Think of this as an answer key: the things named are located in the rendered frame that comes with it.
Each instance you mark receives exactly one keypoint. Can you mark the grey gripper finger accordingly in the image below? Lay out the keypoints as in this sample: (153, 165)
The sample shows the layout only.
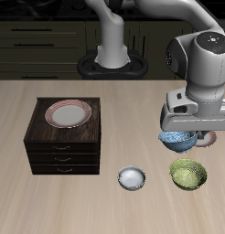
(195, 134)
(204, 133)

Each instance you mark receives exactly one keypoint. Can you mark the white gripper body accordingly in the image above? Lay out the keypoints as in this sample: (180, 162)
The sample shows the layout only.
(178, 122)

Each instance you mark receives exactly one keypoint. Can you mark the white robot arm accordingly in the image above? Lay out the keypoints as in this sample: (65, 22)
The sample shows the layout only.
(205, 70)

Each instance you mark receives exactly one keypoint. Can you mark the blue bowl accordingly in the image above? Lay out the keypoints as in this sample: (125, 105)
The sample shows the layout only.
(177, 142)

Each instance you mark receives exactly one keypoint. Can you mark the green bowl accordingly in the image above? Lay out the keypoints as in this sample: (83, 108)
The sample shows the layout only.
(188, 174)

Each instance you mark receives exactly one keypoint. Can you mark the small white bowl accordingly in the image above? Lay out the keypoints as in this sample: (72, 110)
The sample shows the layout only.
(131, 178)

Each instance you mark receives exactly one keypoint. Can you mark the small red-rimmed white plate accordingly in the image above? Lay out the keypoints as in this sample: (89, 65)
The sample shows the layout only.
(208, 140)

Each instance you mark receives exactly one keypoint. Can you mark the large red-rimmed white plate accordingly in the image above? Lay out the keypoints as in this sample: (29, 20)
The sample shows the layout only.
(68, 113)

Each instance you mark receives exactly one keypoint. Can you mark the dark wooden cabinet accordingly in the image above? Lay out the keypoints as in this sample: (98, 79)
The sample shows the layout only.
(64, 152)

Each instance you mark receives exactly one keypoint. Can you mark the dark kitchen cupboards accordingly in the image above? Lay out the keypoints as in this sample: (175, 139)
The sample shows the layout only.
(41, 55)

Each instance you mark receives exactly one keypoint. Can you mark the flat black base plate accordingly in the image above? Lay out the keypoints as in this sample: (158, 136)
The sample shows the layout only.
(87, 68)

